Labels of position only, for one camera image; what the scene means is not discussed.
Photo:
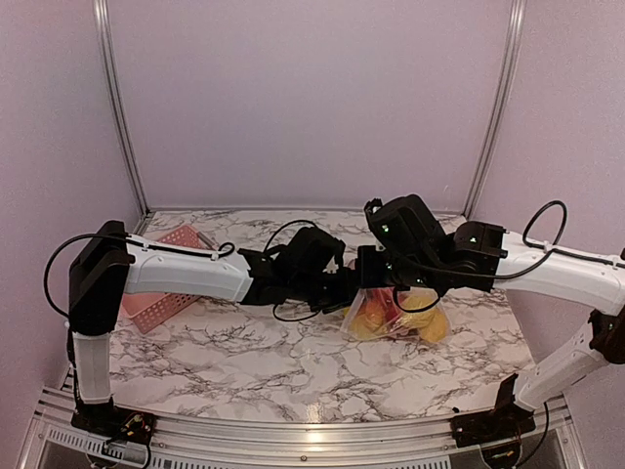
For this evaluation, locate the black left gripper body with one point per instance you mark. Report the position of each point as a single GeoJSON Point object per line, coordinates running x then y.
{"type": "Point", "coordinates": [325, 295]}

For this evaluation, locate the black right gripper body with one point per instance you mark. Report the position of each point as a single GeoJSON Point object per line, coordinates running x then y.
{"type": "Point", "coordinates": [407, 272]}

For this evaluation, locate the clear zip top bag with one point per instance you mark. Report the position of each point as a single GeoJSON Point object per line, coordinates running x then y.
{"type": "Point", "coordinates": [394, 330]}

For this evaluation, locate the yellow fake lemon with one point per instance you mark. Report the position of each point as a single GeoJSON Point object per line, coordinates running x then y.
{"type": "Point", "coordinates": [367, 327]}

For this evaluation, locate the yellow fake banana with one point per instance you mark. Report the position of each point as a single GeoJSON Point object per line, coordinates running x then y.
{"type": "Point", "coordinates": [431, 325]}

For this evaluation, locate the red fake dragon fruit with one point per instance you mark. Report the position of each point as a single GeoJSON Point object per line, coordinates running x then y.
{"type": "Point", "coordinates": [394, 312]}

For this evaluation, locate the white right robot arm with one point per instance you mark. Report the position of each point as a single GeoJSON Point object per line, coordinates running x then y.
{"type": "Point", "coordinates": [484, 257]}

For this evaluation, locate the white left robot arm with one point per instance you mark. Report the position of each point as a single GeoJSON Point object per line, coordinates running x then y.
{"type": "Point", "coordinates": [115, 263]}

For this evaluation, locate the pink plastic basket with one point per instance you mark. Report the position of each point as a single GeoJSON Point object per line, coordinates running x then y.
{"type": "Point", "coordinates": [148, 310]}

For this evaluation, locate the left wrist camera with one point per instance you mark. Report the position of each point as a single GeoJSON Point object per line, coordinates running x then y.
{"type": "Point", "coordinates": [309, 252]}

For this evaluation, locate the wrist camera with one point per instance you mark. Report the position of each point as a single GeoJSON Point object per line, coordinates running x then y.
{"type": "Point", "coordinates": [405, 220]}
{"type": "Point", "coordinates": [309, 252]}

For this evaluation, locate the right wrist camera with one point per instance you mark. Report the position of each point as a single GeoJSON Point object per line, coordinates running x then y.
{"type": "Point", "coordinates": [405, 220]}

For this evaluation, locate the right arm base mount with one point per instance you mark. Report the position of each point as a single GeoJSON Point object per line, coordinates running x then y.
{"type": "Point", "coordinates": [505, 420]}

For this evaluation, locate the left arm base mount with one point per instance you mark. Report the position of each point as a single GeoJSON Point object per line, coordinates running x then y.
{"type": "Point", "coordinates": [117, 424]}

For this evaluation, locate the right aluminium frame post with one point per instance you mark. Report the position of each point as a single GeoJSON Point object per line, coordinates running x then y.
{"type": "Point", "coordinates": [502, 95]}

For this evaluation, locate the aluminium frame post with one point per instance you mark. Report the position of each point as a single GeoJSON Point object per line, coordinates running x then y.
{"type": "Point", "coordinates": [103, 27]}
{"type": "Point", "coordinates": [502, 95]}

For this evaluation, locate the front aluminium rail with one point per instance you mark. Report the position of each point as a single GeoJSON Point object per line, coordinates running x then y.
{"type": "Point", "coordinates": [191, 442]}

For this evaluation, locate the left aluminium frame post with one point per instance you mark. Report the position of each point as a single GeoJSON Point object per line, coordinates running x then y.
{"type": "Point", "coordinates": [103, 27]}

